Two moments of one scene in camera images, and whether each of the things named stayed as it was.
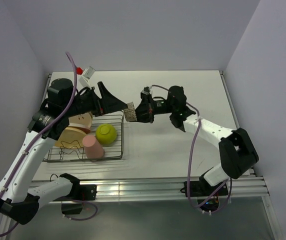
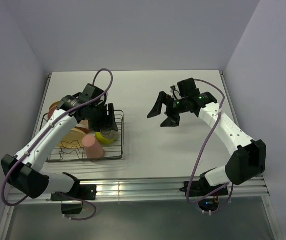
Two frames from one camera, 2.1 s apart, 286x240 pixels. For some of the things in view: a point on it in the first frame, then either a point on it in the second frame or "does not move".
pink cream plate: (86, 130) does not move
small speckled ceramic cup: (130, 113) → (109, 134)
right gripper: (146, 110) → (173, 121)
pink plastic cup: (93, 149) does not move
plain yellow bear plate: (71, 138) does not move
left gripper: (108, 103) → (107, 121)
